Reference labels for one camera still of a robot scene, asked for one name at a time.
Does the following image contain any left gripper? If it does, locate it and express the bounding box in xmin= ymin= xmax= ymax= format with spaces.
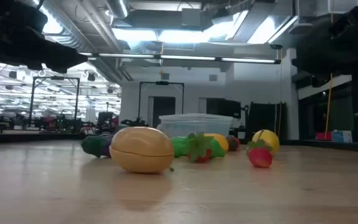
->
xmin=0 ymin=0 xmax=88 ymax=74

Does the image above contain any yellow cable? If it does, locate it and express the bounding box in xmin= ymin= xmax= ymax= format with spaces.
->
xmin=324 ymin=73 xmax=334 ymax=140

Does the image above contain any yellow banana toy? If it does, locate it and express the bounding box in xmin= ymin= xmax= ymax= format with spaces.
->
xmin=204 ymin=133 xmax=229 ymax=152

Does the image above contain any clear plastic tupperware container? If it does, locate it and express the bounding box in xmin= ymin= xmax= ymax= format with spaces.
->
xmin=157 ymin=113 xmax=234 ymax=139

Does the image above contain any red box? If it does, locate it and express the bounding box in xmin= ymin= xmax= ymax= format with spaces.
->
xmin=314 ymin=131 xmax=333 ymax=141

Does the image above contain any long ceiling light bar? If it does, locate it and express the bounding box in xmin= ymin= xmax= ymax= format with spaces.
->
xmin=79 ymin=52 xmax=282 ymax=65

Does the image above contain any strawberry toy with large leaves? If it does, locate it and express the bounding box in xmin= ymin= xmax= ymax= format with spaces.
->
xmin=187 ymin=132 xmax=214 ymax=164

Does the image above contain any blue and white box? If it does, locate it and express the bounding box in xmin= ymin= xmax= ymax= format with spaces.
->
xmin=331 ymin=129 xmax=353 ymax=143

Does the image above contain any yellow lemon toy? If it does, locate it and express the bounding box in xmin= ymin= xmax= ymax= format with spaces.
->
xmin=251 ymin=129 xmax=280 ymax=154

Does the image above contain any red strawberry toy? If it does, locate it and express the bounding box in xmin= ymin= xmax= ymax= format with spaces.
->
xmin=246 ymin=139 xmax=274 ymax=169

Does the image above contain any green pea pod toy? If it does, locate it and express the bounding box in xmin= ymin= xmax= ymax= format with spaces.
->
xmin=170 ymin=136 xmax=228 ymax=159

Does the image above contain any black wall screen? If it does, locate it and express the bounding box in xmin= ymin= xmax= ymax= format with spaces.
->
xmin=206 ymin=98 xmax=242 ymax=119

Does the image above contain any black aluminium table frame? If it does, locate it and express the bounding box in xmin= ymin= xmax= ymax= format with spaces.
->
xmin=0 ymin=131 xmax=358 ymax=154

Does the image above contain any purple eggplant toy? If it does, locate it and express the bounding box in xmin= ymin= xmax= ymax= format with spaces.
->
xmin=81 ymin=133 xmax=116 ymax=159

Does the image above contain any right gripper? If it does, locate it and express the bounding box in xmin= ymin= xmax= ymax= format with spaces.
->
xmin=291 ymin=34 xmax=358 ymax=88

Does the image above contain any black gantry frame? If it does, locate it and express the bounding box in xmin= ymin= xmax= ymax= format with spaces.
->
xmin=28 ymin=76 xmax=81 ymax=128

